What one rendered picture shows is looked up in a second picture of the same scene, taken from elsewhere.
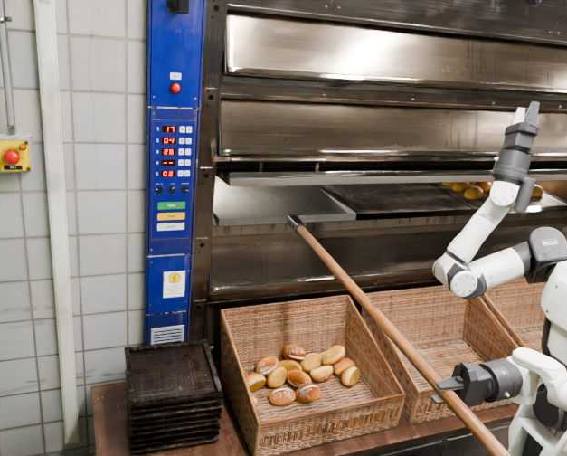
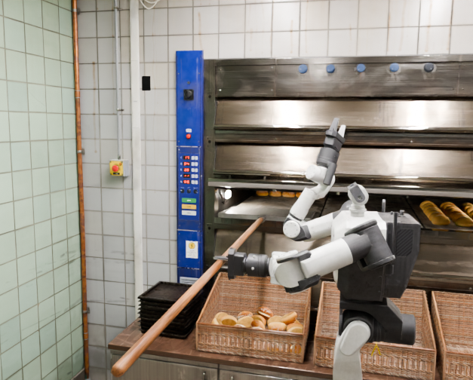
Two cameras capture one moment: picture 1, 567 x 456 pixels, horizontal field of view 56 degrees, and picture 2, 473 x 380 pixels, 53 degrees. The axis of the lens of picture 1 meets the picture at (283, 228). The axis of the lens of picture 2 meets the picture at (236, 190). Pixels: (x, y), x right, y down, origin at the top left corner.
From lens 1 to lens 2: 165 cm
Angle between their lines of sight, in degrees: 39
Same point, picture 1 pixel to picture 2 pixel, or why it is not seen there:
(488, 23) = (392, 88)
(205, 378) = not seen: hidden behind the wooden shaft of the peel
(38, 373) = (126, 293)
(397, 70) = (321, 121)
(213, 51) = (210, 117)
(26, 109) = (127, 149)
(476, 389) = (234, 262)
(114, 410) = not seen: hidden behind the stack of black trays
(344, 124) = (293, 157)
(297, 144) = (260, 167)
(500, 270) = (318, 223)
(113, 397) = not seen: hidden behind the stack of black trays
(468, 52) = (380, 108)
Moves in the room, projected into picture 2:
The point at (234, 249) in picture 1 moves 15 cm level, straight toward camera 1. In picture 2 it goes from (230, 234) to (216, 240)
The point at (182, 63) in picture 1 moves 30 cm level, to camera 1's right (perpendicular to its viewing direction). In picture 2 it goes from (191, 124) to (231, 124)
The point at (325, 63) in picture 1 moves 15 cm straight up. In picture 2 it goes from (271, 120) to (272, 93)
